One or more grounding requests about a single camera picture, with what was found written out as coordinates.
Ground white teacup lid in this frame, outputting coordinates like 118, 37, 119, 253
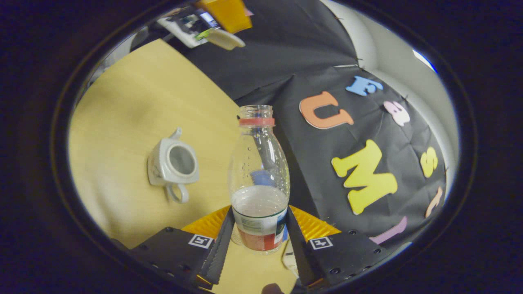
206, 28, 246, 51

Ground white teacup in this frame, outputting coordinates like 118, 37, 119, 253
147, 127, 200, 204

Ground computer monitor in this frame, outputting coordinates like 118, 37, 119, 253
180, 10, 219, 29

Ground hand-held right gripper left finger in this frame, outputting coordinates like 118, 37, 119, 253
111, 205, 235, 290

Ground clear plastic water bottle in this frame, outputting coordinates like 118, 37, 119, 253
227, 105, 291, 254

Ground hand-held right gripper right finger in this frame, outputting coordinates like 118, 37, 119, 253
286, 205, 393, 291

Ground white side table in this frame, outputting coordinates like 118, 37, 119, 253
157, 8, 223, 49

